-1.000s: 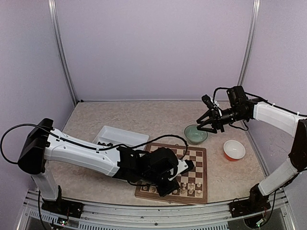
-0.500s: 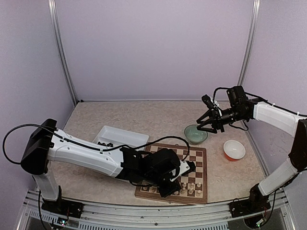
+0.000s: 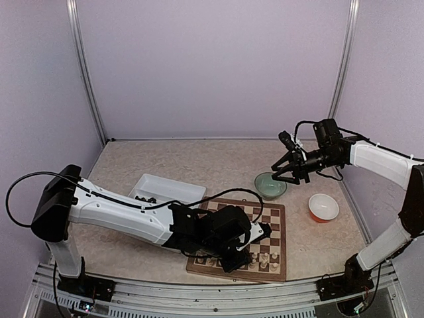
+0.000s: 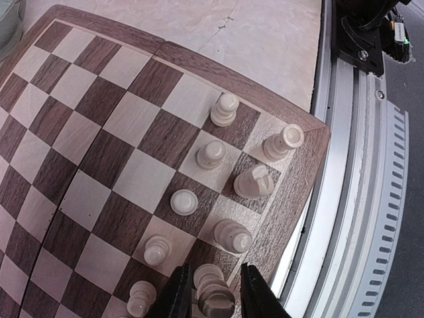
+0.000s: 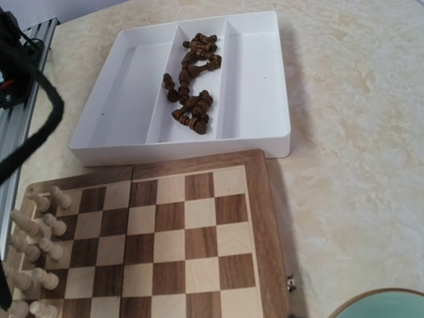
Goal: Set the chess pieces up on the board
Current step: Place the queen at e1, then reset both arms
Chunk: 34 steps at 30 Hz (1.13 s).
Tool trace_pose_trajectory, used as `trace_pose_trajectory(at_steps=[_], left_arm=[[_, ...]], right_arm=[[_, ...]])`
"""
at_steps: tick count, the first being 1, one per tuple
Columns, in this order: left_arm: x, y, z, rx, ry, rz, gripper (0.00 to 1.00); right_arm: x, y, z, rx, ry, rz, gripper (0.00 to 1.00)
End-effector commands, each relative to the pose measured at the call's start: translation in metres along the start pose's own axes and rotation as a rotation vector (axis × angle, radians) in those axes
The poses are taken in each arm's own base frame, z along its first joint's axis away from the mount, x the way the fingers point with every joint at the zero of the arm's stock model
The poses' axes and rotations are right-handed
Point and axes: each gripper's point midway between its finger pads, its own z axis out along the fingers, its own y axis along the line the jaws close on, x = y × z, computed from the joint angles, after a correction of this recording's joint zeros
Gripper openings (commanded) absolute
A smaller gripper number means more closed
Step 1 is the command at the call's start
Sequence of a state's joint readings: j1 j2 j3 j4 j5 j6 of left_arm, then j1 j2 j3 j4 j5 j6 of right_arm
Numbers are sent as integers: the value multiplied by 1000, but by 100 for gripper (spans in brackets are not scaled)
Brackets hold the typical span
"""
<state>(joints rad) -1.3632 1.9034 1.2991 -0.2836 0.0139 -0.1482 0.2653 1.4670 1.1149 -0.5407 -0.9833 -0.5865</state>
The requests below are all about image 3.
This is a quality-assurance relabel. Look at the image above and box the white plastic divided tray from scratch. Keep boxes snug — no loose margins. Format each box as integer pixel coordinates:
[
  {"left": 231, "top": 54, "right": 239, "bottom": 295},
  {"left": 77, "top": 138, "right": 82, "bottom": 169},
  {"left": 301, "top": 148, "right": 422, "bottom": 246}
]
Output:
[{"left": 128, "top": 174, "right": 206, "bottom": 204}]

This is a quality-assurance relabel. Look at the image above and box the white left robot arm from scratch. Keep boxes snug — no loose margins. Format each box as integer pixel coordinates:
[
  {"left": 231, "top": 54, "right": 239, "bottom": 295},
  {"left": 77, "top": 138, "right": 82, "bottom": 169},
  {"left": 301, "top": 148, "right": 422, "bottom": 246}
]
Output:
[{"left": 30, "top": 164, "right": 253, "bottom": 295}]

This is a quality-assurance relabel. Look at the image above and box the left aluminium frame post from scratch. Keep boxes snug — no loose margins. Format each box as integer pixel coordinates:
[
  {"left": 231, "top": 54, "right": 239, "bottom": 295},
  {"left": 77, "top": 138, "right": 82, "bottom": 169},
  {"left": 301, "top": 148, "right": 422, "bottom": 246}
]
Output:
[{"left": 66, "top": 0, "right": 108, "bottom": 147}]

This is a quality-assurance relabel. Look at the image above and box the orange white bowl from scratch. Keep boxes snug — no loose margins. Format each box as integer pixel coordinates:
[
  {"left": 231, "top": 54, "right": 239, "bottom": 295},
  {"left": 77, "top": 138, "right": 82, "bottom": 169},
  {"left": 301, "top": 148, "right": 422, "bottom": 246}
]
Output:
[{"left": 308, "top": 193, "right": 340, "bottom": 223}]

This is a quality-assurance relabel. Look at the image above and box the right aluminium frame post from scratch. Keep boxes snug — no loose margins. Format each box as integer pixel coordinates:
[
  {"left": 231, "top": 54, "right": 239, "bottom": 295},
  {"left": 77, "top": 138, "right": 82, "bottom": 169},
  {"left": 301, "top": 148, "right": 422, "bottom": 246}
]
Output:
[{"left": 325, "top": 0, "right": 360, "bottom": 119}]

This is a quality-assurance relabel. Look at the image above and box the aluminium frame post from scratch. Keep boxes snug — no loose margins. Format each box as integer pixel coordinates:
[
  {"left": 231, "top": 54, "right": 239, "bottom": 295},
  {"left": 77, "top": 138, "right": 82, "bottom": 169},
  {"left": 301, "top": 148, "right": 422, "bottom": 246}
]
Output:
[
  {"left": 66, "top": 0, "right": 108, "bottom": 147},
  {"left": 325, "top": 0, "right": 360, "bottom": 119}
]

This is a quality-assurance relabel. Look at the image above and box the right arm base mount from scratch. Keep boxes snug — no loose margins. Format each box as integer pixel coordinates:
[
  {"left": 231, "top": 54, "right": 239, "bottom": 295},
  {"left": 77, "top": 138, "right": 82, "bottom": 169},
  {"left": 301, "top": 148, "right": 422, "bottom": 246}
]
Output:
[{"left": 316, "top": 275, "right": 374, "bottom": 301}]

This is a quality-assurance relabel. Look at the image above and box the green ceramic bowl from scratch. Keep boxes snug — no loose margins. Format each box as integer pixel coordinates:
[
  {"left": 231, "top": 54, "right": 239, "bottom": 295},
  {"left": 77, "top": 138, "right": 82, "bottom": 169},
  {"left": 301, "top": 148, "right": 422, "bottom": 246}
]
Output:
[{"left": 254, "top": 172, "right": 288, "bottom": 200}]

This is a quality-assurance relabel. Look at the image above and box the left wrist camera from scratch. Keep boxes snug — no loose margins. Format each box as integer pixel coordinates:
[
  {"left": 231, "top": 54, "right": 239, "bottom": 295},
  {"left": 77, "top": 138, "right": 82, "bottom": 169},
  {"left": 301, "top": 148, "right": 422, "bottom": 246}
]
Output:
[{"left": 237, "top": 222, "right": 272, "bottom": 251}]

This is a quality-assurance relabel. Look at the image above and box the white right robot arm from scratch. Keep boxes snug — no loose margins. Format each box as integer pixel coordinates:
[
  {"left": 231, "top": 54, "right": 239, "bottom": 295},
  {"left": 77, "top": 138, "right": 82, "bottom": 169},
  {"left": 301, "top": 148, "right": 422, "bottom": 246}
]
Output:
[{"left": 272, "top": 119, "right": 423, "bottom": 301}]

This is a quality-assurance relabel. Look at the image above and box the front aluminium rail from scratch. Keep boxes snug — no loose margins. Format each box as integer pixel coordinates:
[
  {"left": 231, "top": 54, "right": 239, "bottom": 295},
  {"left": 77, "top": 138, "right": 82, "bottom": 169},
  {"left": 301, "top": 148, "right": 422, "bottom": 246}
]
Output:
[{"left": 23, "top": 261, "right": 408, "bottom": 318}]

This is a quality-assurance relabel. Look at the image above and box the pile of dark chess pieces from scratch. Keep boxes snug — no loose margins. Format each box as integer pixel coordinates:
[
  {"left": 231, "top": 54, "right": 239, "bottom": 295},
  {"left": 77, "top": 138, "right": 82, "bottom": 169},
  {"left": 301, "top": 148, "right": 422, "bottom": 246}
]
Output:
[{"left": 134, "top": 195, "right": 157, "bottom": 204}]

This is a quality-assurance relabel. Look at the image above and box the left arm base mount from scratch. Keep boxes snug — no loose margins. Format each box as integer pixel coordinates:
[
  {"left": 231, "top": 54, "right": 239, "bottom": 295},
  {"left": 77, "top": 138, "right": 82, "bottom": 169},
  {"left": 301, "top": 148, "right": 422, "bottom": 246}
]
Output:
[{"left": 57, "top": 273, "right": 116, "bottom": 302}]

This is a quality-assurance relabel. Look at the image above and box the wooden chess board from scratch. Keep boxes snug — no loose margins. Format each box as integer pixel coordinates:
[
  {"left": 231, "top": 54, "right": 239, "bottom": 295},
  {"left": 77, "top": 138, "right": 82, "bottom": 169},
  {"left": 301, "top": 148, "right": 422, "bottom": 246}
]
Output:
[{"left": 186, "top": 198, "right": 287, "bottom": 283}]

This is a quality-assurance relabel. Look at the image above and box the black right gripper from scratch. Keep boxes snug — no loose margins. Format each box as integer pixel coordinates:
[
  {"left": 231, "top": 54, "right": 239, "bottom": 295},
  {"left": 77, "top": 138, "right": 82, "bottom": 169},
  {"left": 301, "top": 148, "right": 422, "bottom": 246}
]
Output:
[{"left": 272, "top": 146, "right": 342, "bottom": 184}]

